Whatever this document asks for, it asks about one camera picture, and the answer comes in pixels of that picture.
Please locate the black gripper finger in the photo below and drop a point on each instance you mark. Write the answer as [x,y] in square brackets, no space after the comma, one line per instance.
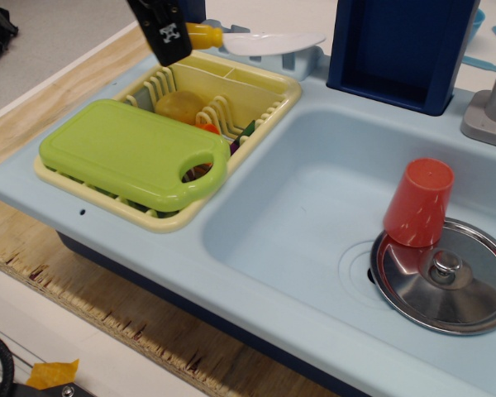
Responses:
[164,27]

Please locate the yellow handled white toy knife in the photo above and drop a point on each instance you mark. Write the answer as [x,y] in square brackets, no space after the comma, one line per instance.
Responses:
[204,37]

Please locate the green plastic cutting board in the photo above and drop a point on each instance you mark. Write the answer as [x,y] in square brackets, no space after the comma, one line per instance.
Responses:
[155,161]

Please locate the wooden board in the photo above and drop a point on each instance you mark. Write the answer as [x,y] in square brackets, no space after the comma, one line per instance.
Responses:
[56,306]

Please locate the yellow toy potato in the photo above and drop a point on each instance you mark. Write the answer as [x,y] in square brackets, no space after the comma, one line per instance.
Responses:
[182,106]

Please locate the cream plastic dish rack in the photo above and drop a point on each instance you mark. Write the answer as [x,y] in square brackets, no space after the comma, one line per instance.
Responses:
[234,96]

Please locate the orange toy vegetable piece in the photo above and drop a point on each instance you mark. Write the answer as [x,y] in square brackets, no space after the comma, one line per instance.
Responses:
[208,127]

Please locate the purple green toy vegetable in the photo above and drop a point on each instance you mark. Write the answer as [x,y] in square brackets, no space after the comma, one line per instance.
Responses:
[246,133]

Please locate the dark blue plastic box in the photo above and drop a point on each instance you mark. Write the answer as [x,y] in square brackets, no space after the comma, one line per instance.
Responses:
[405,53]

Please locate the light blue toy sink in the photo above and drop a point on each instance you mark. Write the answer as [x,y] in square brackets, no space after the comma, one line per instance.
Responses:
[282,250]

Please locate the red plastic cup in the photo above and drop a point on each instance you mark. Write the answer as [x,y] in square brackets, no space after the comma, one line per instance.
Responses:
[417,211]

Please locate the grey toy faucet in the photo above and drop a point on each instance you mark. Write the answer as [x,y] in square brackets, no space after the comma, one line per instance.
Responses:
[479,120]

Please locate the yellow tape piece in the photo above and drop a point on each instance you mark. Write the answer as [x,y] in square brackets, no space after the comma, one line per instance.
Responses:
[47,375]

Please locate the shiny metal pot lid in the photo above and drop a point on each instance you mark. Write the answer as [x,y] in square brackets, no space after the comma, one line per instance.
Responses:
[448,287]

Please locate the dark metal bracket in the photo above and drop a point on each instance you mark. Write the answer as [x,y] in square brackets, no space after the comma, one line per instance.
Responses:
[69,390]

